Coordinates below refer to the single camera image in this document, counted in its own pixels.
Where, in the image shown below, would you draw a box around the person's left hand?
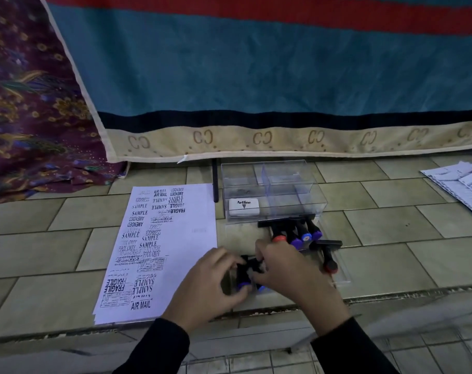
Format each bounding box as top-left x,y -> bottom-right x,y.
162,247 -> 252,335

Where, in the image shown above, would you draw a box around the person's right hand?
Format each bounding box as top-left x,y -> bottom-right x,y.
253,240 -> 352,336

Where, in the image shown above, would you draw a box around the black stamp with blue handle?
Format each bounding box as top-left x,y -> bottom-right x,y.
235,256 -> 256,292
252,259 -> 268,296
305,215 -> 323,239
296,217 -> 313,243
284,219 -> 304,250

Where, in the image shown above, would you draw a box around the person's right forearm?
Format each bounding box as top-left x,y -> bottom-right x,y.
310,316 -> 401,374

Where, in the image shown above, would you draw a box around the person's left forearm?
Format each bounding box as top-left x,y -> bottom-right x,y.
112,317 -> 191,374

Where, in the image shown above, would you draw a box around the white ink pad case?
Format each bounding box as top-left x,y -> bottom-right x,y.
228,198 -> 260,217

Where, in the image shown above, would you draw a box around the clear acrylic tray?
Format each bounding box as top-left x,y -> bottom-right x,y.
222,219 -> 353,299

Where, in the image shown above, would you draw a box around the white paper with stamp prints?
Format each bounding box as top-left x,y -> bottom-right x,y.
92,183 -> 218,326

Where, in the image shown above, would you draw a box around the clear acrylic organizer box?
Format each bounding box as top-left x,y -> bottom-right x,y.
221,159 -> 328,224

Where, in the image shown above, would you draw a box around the blue red striped hanging cloth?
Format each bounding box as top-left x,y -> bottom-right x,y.
39,0 -> 472,164

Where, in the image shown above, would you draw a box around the white paper sheets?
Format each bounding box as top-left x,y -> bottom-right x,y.
420,160 -> 472,223

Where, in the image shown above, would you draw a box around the purple floral cloth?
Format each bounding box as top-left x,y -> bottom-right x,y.
0,0 -> 128,205

